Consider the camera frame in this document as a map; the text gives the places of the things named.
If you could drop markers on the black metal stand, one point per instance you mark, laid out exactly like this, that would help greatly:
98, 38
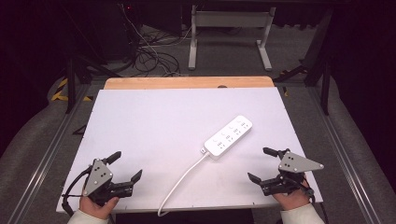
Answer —
325, 90
71, 87

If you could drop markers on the person's right hand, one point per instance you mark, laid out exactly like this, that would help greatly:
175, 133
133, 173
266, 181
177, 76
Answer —
292, 199

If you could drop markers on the person's left hand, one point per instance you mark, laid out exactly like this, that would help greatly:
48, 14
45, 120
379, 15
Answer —
97, 207

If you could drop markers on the white table cover board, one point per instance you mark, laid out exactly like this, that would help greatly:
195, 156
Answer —
155, 124

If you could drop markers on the grey aluminium floor rail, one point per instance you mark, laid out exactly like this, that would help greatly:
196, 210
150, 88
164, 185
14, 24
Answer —
345, 161
40, 165

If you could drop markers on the wooden table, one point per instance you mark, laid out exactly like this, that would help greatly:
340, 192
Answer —
186, 82

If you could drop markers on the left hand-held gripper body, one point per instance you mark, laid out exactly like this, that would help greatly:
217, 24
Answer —
99, 178

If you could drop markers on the white metal desk frame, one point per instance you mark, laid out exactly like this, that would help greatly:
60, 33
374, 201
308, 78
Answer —
230, 19

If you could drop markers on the yellow black hazard tape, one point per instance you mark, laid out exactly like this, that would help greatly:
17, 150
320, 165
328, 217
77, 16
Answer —
59, 96

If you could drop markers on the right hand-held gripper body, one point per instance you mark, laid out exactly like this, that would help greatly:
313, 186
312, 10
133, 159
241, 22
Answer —
295, 165

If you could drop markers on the white power strip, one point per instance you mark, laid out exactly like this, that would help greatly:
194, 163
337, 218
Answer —
229, 139

